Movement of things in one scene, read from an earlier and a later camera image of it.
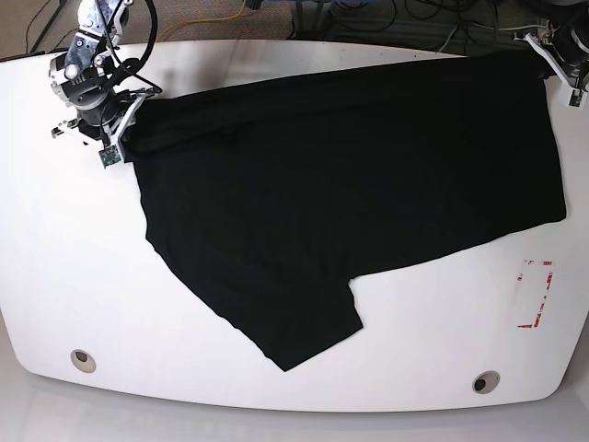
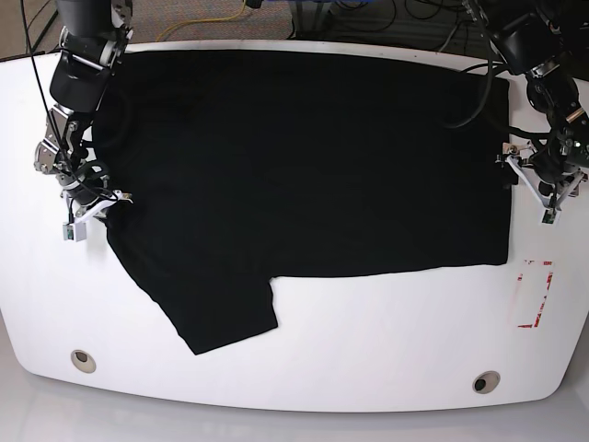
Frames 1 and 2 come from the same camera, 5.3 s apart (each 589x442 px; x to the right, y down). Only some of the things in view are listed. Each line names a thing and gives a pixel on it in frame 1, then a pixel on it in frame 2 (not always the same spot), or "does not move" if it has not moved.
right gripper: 565,50 → 546,178
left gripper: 109,123 → 85,199
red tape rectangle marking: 534,285 does not move
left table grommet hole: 83,361 does not move
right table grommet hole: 486,382 does not move
